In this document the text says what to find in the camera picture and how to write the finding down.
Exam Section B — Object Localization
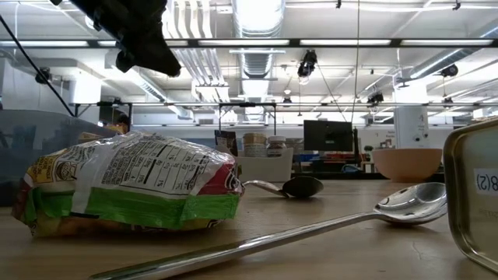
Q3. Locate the all-metal silver spoon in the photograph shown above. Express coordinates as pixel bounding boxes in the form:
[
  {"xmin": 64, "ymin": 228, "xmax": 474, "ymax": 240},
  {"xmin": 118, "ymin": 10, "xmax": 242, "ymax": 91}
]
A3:
[{"xmin": 87, "ymin": 181, "xmax": 449, "ymax": 280}]

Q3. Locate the translucent grey plastic bin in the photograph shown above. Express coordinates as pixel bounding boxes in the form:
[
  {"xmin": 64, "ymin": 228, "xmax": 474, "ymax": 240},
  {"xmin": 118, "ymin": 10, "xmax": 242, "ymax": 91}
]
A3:
[{"xmin": 0, "ymin": 109, "xmax": 120, "ymax": 208}]

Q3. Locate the dark cluttered desk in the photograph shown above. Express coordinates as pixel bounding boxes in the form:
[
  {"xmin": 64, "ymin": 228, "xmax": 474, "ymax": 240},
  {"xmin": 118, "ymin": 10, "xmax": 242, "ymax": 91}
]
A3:
[{"xmin": 302, "ymin": 151, "xmax": 374, "ymax": 180}]

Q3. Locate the black monitor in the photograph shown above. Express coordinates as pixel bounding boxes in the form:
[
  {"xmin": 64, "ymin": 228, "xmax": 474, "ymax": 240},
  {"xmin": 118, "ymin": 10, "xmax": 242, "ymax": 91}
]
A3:
[{"xmin": 303, "ymin": 119, "xmax": 354, "ymax": 152}]

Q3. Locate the glass jar white lid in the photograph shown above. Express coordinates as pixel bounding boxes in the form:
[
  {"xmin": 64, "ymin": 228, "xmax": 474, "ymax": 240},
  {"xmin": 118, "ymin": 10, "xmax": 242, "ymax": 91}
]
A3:
[{"xmin": 266, "ymin": 135, "xmax": 288, "ymax": 158}]

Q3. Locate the silver spoon orange handle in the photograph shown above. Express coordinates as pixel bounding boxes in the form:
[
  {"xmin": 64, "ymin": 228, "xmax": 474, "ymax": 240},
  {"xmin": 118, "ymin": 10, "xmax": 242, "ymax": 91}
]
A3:
[{"xmin": 241, "ymin": 175, "xmax": 324, "ymax": 199}]

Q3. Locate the peach bowl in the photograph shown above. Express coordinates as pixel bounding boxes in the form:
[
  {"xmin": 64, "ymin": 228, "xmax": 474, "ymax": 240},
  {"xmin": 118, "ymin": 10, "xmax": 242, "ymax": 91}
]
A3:
[{"xmin": 371, "ymin": 147, "xmax": 444, "ymax": 184}]

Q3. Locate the small tan cup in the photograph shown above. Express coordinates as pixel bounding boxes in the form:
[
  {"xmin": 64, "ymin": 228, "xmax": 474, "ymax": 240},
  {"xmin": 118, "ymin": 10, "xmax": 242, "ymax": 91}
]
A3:
[{"xmin": 242, "ymin": 132, "xmax": 268, "ymax": 158}]

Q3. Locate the white column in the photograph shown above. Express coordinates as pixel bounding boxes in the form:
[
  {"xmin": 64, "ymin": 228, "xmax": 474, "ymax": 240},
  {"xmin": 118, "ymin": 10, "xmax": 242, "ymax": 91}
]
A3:
[{"xmin": 393, "ymin": 105, "xmax": 431, "ymax": 149}]

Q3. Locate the red rectangular tin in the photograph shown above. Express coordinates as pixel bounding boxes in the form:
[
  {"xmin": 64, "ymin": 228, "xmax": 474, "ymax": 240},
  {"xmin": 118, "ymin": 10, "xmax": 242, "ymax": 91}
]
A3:
[{"xmin": 442, "ymin": 116, "xmax": 498, "ymax": 273}]

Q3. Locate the white plastic bin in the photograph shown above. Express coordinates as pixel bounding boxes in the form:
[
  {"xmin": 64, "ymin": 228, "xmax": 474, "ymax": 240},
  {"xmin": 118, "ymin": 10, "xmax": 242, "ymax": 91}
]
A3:
[{"xmin": 215, "ymin": 144, "xmax": 295, "ymax": 183}]

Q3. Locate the person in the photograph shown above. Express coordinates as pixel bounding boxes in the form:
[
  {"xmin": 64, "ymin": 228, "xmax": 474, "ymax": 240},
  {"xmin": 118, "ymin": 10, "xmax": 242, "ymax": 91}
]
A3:
[{"xmin": 115, "ymin": 112, "xmax": 132, "ymax": 134}]

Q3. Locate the thin hanging cable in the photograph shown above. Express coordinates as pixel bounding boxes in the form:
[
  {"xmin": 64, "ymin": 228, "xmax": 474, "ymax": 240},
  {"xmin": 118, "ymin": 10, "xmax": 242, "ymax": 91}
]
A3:
[{"xmin": 351, "ymin": 0, "xmax": 361, "ymax": 124}]

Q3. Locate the black aluminium table frame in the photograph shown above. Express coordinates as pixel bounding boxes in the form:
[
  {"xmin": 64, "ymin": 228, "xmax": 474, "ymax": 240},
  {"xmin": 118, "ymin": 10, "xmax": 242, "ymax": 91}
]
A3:
[{"xmin": 0, "ymin": 37, "xmax": 498, "ymax": 49}]

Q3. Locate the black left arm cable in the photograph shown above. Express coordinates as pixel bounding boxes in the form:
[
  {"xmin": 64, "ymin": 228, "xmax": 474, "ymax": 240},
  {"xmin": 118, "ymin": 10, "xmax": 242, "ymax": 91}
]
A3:
[{"xmin": 0, "ymin": 14, "xmax": 75, "ymax": 117}]

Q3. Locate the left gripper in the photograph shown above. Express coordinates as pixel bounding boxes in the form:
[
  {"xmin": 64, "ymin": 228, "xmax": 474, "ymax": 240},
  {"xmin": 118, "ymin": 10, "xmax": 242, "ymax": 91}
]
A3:
[{"xmin": 72, "ymin": 0, "xmax": 182, "ymax": 77}]

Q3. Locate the green ramen packet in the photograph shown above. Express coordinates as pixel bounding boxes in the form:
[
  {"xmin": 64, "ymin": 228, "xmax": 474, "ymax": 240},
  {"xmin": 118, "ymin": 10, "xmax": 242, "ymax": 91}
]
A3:
[{"xmin": 11, "ymin": 130, "xmax": 246, "ymax": 238}]

